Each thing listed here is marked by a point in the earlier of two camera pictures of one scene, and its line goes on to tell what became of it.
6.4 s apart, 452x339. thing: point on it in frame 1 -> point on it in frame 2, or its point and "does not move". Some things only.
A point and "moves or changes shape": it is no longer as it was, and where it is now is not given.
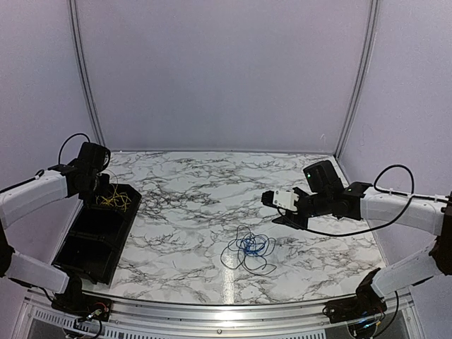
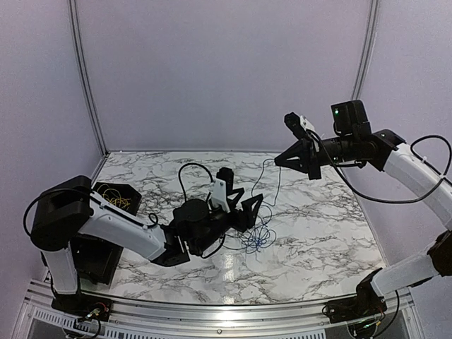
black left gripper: x=102 y=190 -> x=248 y=217
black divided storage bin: x=91 y=247 does not move
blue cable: x=251 y=244 moves or changes shape
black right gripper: x=289 y=221 -> x=306 y=150
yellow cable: x=116 y=199 does not move
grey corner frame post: x=373 y=25 does not move
